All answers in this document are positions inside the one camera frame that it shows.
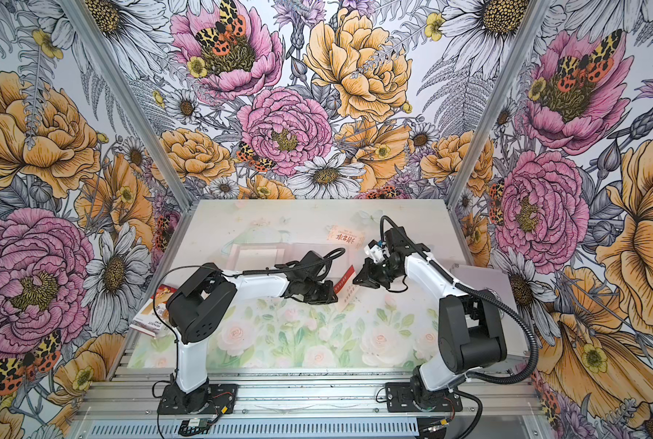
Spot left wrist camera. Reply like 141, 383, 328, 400
296, 251, 326, 277

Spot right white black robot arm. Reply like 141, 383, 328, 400
354, 227, 507, 411

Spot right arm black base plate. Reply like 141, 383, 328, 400
385, 382, 463, 413

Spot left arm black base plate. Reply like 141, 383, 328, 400
158, 382, 239, 415

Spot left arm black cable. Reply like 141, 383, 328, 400
150, 246, 348, 396

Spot red and pink card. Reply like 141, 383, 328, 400
334, 265, 357, 307

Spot aluminium front rail frame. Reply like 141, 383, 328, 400
68, 367, 554, 438

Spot pale card red characters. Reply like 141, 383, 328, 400
326, 225, 365, 248

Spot silver aluminium case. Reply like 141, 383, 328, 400
450, 264, 530, 358

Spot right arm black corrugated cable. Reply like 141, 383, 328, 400
379, 215, 540, 439

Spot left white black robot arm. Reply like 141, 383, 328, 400
159, 248, 346, 415

